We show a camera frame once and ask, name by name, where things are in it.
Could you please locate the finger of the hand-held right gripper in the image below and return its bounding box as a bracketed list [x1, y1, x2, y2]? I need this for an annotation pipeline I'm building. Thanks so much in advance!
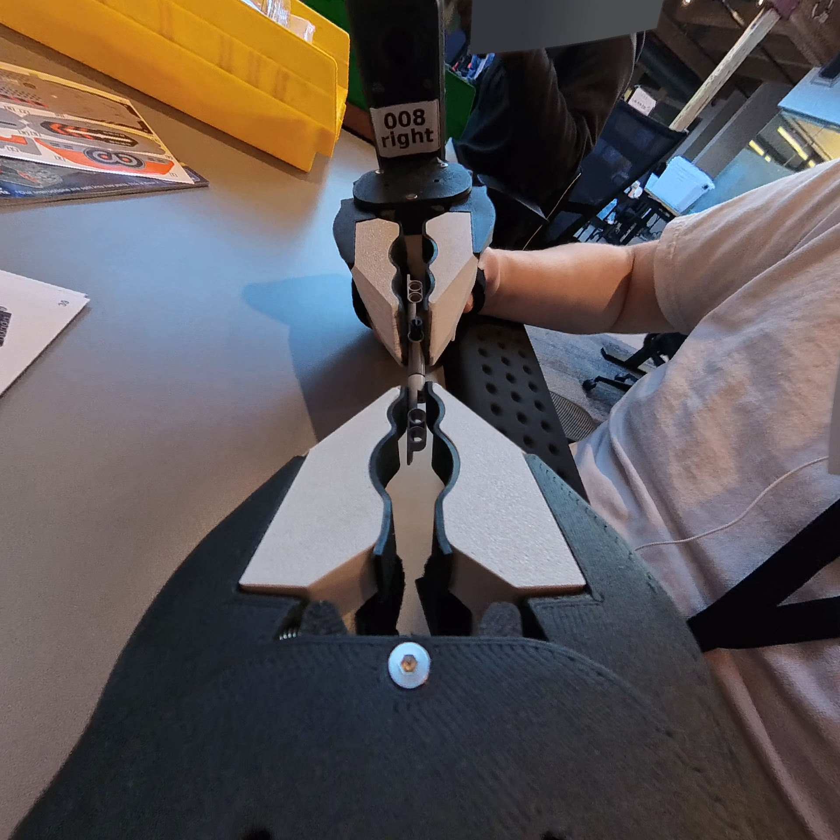
[423, 211, 482, 367]
[351, 217, 405, 367]

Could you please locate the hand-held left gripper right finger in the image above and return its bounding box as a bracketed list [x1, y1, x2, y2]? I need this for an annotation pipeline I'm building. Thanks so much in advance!
[420, 382, 588, 635]

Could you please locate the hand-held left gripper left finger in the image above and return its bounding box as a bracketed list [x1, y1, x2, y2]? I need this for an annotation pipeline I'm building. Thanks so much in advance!
[239, 387, 404, 635]

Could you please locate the grey building brick piece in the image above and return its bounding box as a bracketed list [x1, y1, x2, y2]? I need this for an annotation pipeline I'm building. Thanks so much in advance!
[402, 374, 431, 467]
[403, 276, 427, 375]

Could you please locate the person's right forearm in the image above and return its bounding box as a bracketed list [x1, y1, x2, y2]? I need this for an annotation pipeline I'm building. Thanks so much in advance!
[499, 241, 680, 336]

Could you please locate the person's right hand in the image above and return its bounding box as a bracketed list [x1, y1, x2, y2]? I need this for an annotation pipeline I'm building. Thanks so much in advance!
[462, 248, 504, 315]

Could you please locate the green plastic bin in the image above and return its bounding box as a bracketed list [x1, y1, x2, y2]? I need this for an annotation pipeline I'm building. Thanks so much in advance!
[302, 0, 476, 122]

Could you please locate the black perforated chair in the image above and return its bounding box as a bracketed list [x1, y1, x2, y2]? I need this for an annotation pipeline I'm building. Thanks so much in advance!
[446, 322, 592, 500]

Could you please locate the clear plastic bag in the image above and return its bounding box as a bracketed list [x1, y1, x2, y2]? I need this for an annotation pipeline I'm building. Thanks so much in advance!
[243, 0, 316, 30]

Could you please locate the black office chair base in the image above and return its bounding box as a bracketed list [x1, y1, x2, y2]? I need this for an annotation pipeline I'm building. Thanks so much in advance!
[584, 331, 690, 395]

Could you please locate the yellow plastic bin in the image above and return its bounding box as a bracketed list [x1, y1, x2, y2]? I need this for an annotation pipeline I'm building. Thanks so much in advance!
[0, 0, 350, 173]

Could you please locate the black mesh office chair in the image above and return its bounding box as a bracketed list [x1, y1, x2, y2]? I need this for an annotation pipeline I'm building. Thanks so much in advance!
[545, 98, 690, 247]

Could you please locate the white storage box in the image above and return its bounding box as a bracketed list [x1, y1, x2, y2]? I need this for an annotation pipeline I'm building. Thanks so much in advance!
[646, 156, 716, 214]

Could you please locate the person's white t-shirt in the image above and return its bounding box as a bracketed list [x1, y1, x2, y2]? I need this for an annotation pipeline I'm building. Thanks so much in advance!
[574, 161, 840, 840]

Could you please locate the sticker sheet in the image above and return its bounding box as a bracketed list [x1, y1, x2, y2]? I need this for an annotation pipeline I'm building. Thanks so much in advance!
[0, 62, 178, 178]

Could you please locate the open white instruction booklet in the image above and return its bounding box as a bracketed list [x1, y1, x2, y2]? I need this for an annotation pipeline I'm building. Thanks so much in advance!
[0, 269, 91, 398]

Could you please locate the thin white cord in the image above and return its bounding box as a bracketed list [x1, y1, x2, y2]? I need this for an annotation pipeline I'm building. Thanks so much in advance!
[633, 456, 831, 552]

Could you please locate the black harness strap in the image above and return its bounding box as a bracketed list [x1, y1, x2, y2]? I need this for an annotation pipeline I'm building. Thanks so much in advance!
[688, 499, 840, 652]

